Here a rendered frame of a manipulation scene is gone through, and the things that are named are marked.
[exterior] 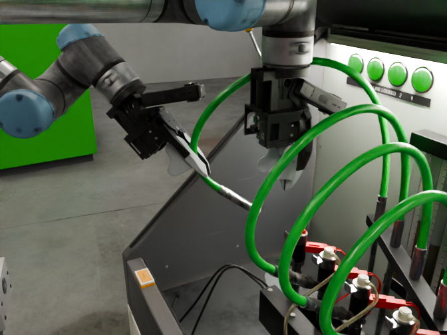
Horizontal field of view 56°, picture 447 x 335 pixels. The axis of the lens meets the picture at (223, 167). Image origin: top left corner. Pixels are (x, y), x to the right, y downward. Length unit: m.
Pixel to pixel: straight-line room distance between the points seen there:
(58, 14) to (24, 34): 3.31
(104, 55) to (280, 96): 0.33
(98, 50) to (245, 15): 0.36
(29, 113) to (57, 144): 3.34
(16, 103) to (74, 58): 0.16
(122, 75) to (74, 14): 0.28
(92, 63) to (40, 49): 3.05
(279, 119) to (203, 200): 0.46
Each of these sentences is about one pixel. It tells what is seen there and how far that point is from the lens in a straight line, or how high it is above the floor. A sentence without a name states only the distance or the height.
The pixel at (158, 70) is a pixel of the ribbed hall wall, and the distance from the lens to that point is 7.27.
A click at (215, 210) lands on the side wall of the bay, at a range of 1.07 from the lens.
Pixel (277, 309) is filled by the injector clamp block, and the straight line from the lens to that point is 0.86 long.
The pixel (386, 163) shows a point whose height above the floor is 1.23.
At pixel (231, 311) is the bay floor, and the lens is 1.07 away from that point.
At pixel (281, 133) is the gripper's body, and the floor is 1.34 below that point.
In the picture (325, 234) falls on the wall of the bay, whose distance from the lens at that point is 1.22.
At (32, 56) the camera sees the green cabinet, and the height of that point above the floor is 0.99.
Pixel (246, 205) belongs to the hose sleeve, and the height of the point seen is 1.15.
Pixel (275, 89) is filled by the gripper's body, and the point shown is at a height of 1.41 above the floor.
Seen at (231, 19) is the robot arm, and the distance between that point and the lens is 0.51.
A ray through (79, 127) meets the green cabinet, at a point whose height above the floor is 0.36.
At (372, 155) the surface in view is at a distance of 0.58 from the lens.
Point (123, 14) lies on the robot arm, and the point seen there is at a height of 1.51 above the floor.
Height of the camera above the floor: 1.55
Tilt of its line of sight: 24 degrees down
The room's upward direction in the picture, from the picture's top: straight up
